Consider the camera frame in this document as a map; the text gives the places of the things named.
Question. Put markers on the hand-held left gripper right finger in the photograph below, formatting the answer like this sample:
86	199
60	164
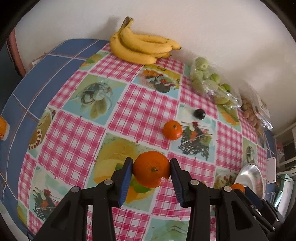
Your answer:
178	183

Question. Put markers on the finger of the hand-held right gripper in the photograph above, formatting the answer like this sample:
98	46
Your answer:
253	197

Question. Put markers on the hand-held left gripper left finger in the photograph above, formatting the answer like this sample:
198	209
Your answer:
124	183

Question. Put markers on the round metal plate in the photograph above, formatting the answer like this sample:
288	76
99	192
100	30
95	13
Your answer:
251	176

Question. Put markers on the large orange mandarin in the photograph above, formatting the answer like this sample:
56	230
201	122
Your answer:
151	169

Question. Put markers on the small orange mandarin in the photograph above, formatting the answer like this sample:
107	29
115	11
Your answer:
172	130

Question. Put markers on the dark plum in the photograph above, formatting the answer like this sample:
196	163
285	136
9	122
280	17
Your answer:
199	114

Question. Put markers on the white plastic piece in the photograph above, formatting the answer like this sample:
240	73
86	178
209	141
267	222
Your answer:
271	170

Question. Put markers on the pink checked printed tablecloth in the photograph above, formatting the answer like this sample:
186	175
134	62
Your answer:
69	139

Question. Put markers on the clear bag of brown longans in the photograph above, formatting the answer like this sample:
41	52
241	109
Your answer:
248	109

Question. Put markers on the clear pack of green jujubes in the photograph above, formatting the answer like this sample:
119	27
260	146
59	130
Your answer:
208	85

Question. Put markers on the yellow banana bunch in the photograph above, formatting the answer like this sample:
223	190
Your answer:
129	53

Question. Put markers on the orange plastic cup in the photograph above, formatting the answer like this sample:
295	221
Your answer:
3	128

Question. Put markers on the pink chair back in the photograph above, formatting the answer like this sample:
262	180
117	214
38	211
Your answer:
16	58

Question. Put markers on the white furniture frame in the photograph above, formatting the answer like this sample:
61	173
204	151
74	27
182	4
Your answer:
281	133

